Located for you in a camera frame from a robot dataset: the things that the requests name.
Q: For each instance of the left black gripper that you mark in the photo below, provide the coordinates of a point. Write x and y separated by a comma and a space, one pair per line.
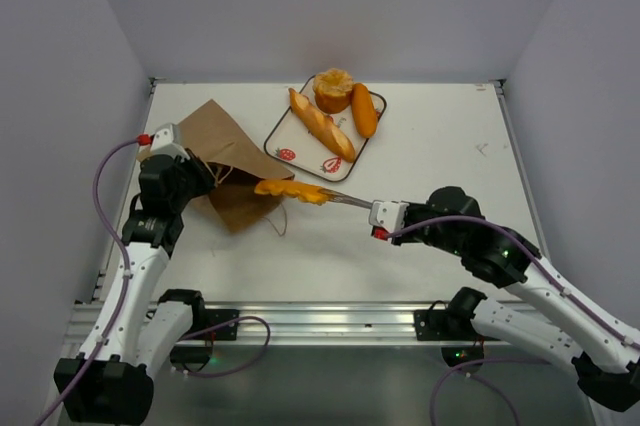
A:
205, 176

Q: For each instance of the brown paper bag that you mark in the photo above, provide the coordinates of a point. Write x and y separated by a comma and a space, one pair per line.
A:
215, 137

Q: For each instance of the fake braided bread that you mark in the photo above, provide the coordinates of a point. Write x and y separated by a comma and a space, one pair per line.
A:
303, 192

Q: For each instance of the metal tongs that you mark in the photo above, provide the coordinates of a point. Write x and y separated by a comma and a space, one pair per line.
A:
350, 200

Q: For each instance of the fake baguette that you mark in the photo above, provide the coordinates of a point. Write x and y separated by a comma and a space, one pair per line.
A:
321, 127

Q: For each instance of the orange fake bread roll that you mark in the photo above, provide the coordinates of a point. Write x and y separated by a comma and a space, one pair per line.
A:
363, 111

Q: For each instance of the round fake bread bun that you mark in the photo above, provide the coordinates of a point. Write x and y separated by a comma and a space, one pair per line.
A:
333, 90

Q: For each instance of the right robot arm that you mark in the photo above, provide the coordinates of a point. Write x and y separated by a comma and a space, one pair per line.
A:
577, 336

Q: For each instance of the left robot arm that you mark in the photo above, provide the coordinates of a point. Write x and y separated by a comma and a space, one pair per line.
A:
111, 378

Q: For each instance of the strawberry print tray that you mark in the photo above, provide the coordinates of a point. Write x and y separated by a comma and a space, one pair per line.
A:
292, 144

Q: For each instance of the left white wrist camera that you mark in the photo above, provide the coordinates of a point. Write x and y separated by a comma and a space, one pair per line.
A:
166, 140

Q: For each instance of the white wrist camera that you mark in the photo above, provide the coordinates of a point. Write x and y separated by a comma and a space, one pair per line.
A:
166, 140
387, 217

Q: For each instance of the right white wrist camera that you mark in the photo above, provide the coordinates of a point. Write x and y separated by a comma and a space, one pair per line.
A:
387, 217

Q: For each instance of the aluminium rail frame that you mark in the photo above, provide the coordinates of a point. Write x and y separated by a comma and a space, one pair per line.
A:
308, 324

